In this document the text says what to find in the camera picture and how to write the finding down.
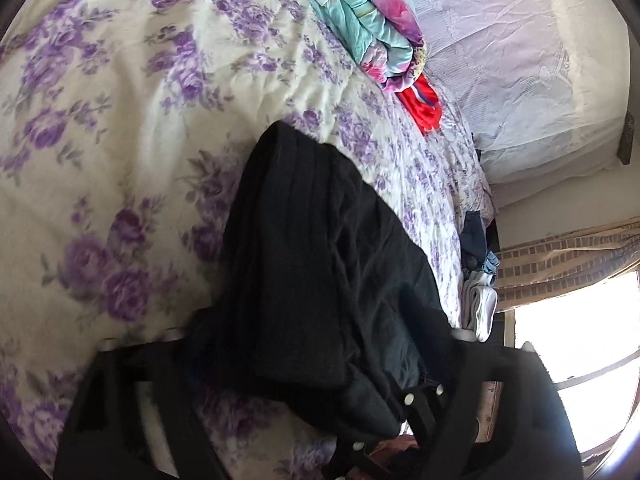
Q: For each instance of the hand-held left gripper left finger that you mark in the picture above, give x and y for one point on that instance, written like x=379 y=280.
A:
x=100 y=410

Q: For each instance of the window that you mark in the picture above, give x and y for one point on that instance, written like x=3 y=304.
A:
x=590 y=340

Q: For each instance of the white pillow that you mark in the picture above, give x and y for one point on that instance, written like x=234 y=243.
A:
x=510 y=60

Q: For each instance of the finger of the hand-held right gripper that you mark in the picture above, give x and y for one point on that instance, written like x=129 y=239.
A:
x=417 y=410

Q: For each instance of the beige patterned curtain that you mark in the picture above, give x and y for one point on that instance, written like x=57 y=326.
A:
x=565 y=260

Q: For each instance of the colourful floral quilt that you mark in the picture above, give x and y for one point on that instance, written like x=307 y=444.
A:
x=360 y=15

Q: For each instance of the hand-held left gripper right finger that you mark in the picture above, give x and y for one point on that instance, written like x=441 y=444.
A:
x=520 y=410

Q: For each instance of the white folded clothing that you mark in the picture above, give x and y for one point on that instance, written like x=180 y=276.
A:
x=481 y=305

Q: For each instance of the purple floral bedsheet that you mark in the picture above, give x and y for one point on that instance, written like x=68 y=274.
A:
x=125 y=110

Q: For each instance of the red garment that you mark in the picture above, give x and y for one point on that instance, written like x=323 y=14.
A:
x=425 y=105

